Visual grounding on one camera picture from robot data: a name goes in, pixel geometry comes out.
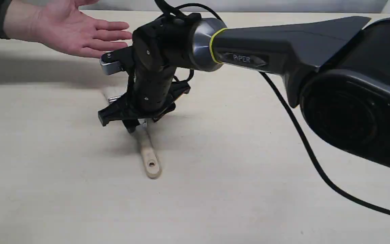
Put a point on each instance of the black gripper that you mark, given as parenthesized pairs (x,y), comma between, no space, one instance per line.
(158,49)

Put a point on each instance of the dark-sleeved forearm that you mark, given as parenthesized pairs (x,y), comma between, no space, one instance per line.
(18,21)

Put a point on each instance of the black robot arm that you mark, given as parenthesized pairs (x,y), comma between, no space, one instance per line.
(337,71)

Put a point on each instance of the open human hand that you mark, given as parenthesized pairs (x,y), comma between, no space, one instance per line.
(61,26)

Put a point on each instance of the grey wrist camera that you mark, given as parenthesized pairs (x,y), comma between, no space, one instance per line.
(110,62)

